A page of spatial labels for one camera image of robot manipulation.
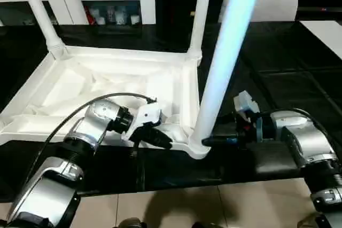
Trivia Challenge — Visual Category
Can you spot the white table leg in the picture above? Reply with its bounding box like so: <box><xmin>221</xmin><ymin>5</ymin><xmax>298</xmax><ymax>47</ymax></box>
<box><xmin>186</xmin><ymin>0</ymin><xmax>214</xmax><ymax>65</ymax></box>
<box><xmin>17</xmin><ymin>0</ymin><xmax>69</xmax><ymax>60</ymax></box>
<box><xmin>188</xmin><ymin>0</ymin><xmax>268</xmax><ymax>148</ymax></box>

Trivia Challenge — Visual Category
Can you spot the dark robot left foot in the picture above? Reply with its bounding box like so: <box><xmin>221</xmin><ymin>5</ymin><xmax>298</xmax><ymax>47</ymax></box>
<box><xmin>119</xmin><ymin>217</ymin><xmax>146</xmax><ymax>228</ymax></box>

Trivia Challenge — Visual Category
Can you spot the white jar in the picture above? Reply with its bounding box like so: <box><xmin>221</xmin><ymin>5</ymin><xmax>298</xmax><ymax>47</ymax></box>
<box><xmin>114</xmin><ymin>9</ymin><xmax>126</xmax><ymax>25</ymax></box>

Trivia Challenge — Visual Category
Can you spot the black cabinet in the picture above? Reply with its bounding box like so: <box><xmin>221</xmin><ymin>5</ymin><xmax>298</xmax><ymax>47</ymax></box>
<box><xmin>154</xmin><ymin>0</ymin><xmax>233</xmax><ymax>52</ymax></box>

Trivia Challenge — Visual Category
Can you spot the white chair back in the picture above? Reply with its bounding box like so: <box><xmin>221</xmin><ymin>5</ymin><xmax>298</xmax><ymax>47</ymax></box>
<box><xmin>223</xmin><ymin>0</ymin><xmax>299</xmax><ymax>23</ymax></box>

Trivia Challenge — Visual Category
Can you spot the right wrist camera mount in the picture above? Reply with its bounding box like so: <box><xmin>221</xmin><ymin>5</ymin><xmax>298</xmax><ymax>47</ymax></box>
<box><xmin>233</xmin><ymin>91</ymin><xmax>264</xmax><ymax>143</ymax></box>

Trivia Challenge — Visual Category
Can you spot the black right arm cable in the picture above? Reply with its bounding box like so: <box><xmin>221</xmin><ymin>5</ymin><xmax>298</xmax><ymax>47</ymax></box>
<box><xmin>253</xmin><ymin>107</ymin><xmax>342</xmax><ymax>159</ymax></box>

